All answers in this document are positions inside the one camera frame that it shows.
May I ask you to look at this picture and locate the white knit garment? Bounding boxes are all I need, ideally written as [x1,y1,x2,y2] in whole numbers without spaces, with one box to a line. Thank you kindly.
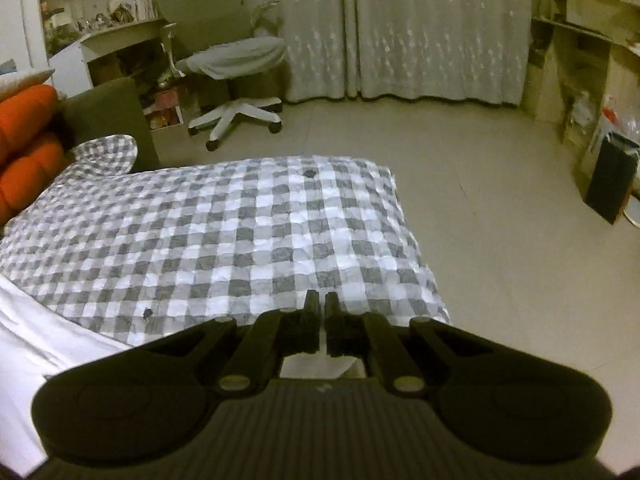
[1,281,364,477]

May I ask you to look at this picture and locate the grey white checkered bedspread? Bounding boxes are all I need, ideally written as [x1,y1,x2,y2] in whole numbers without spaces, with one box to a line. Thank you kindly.
[1,134,449,346]

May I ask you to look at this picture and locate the black bag on floor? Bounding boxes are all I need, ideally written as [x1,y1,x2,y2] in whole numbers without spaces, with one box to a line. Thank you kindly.
[585,132,639,224]

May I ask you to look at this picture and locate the dark green sofa armrest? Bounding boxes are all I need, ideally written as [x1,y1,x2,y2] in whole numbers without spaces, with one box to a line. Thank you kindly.
[49,77,160,172]

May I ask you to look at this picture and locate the lower red puffy cushion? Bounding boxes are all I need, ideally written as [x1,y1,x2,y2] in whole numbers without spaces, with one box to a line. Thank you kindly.
[0,132,68,226]

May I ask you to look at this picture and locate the red puffy cushion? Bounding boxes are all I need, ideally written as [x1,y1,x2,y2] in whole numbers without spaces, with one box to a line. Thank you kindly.
[0,132,68,226]
[0,84,58,164]

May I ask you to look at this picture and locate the white swivel office chair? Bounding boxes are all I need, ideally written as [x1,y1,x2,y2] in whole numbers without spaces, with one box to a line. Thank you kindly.
[155,0,286,152]

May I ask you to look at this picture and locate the grey star pattern curtain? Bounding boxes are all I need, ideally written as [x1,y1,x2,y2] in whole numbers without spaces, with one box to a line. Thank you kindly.
[250,0,532,105]

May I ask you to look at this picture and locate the upper red puffy cushion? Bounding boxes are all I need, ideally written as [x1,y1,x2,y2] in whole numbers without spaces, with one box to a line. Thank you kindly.
[0,84,58,164]

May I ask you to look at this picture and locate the wooden shelf unit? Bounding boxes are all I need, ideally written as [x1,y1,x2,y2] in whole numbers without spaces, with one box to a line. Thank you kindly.
[522,0,639,157]

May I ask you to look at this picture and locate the white desk with clutter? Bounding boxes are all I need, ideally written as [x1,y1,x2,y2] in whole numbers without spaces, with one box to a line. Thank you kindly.
[37,0,181,131]

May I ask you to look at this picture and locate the cream pillow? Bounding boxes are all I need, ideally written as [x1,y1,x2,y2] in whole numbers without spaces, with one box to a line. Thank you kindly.
[0,68,54,102]

